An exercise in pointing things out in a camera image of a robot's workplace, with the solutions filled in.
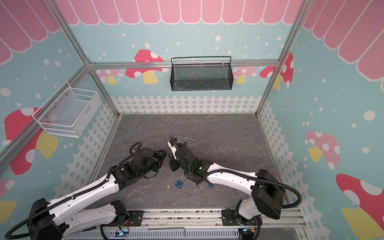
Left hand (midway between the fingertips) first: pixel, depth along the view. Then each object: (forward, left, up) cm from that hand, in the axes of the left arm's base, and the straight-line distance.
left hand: (168, 154), depth 78 cm
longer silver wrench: (+23, -12, -18) cm, 31 cm away
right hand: (-1, 0, +1) cm, 1 cm away
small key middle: (-11, -18, -18) cm, 28 cm away
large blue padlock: (-9, -5, -17) cm, 20 cm away
